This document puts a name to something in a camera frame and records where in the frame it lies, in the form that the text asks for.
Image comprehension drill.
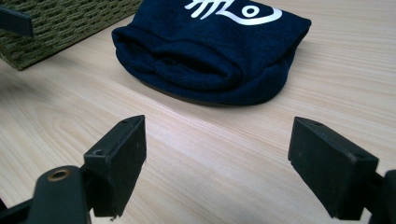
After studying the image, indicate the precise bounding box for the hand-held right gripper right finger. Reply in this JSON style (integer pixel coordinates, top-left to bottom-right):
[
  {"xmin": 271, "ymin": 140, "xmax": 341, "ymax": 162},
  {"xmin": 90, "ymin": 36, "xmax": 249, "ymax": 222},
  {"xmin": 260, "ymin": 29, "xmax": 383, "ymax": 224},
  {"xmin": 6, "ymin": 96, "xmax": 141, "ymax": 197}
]
[{"xmin": 288, "ymin": 116, "xmax": 380, "ymax": 221}]

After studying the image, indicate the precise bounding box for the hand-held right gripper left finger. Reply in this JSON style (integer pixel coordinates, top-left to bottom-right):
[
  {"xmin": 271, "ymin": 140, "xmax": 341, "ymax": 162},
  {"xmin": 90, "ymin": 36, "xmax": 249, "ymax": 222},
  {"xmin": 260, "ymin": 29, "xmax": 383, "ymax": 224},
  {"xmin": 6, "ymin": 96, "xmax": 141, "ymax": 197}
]
[{"xmin": 83, "ymin": 114, "xmax": 148, "ymax": 218}]

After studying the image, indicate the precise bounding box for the navy blue garment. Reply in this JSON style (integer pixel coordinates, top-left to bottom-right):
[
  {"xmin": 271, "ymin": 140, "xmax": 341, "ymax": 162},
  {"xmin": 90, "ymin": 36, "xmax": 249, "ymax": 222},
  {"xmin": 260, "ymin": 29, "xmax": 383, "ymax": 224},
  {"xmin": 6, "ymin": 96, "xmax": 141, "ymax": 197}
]
[{"xmin": 111, "ymin": 0, "xmax": 313, "ymax": 106}]

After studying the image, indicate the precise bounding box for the woven wicker basket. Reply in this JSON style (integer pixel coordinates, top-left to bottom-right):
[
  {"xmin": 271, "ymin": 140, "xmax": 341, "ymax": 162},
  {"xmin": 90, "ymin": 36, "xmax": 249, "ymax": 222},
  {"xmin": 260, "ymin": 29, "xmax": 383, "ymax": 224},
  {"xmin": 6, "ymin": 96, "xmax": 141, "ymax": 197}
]
[{"xmin": 0, "ymin": 0, "xmax": 144, "ymax": 72}]

